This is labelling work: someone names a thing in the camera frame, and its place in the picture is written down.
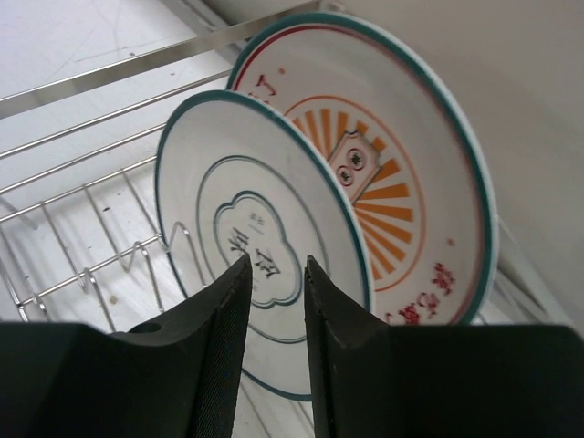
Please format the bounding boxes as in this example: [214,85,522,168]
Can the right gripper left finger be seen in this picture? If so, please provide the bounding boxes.
[1,256,253,437]

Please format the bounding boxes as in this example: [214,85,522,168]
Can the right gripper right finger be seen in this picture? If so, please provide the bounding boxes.
[305,258,583,437]

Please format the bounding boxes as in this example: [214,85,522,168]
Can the white green-rimmed plate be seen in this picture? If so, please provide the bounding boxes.
[154,89,373,402]

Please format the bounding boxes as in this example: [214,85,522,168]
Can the orange sunburst pattern plate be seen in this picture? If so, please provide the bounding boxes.
[227,12,498,325]

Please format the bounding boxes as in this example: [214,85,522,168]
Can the metal wire dish rack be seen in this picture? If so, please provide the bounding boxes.
[1,1,583,331]

